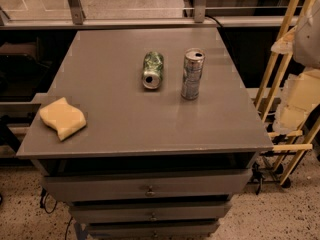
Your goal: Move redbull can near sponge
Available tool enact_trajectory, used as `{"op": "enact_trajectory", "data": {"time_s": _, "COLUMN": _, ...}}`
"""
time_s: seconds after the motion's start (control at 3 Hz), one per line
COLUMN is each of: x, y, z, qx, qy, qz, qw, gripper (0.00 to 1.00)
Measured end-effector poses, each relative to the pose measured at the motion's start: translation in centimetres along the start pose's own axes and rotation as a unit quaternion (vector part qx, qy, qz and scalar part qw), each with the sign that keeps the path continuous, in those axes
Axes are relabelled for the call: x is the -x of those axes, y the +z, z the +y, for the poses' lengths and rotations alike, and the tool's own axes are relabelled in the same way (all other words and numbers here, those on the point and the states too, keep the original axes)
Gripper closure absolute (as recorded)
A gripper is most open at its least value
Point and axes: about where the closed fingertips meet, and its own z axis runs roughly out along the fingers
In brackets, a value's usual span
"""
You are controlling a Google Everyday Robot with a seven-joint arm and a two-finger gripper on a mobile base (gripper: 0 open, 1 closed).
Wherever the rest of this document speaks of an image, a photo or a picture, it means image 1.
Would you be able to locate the bottom grey drawer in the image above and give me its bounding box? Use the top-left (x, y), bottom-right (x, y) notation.
top-left (87, 221), bottom-right (219, 239)

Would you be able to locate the metal railing frame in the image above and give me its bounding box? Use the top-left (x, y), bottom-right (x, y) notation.
top-left (0, 0), bottom-right (290, 29)

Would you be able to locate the grey drawer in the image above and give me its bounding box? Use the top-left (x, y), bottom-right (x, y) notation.
top-left (42, 169), bottom-right (252, 202)
top-left (87, 221), bottom-right (219, 239)
top-left (70, 202), bottom-right (231, 224)

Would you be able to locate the silver redbull can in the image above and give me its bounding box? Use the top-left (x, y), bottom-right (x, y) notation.
top-left (181, 48), bottom-right (205, 100)

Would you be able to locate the black cable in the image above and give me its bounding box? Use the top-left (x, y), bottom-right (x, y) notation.
top-left (204, 14), bottom-right (225, 30)

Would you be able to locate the middle grey drawer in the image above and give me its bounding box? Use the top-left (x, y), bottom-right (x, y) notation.
top-left (70, 202), bottom-right (231, 224)

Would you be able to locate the green crushed soda can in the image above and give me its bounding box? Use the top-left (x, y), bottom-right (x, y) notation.
top-left (142, 51), bottom-right (164, 90)

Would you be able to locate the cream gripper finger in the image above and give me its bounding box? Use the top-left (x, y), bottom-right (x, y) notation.
top-left (272, 68), bottom-right (320, 135)
top-left (271, 27), bottom-right (296, 55)

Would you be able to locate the top grey drawer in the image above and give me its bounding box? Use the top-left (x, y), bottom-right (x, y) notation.
top-left (42, 169), bottom-right (252, 202)

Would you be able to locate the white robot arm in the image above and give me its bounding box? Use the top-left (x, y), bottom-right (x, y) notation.
top-left (271, 2), bottom-right (320, 134)

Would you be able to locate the wooden frame stand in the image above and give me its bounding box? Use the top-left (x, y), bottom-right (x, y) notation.
top-left (254, 0), bottom-right (320, 188)

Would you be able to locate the yellow wavy sponge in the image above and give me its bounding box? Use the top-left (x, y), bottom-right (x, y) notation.
top-left (40, 97), bottom-right (87, 141)

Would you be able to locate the grey drawer cabinet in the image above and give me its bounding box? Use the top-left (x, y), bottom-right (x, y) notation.
top-left (15, 27), bottom-right (275, 240)

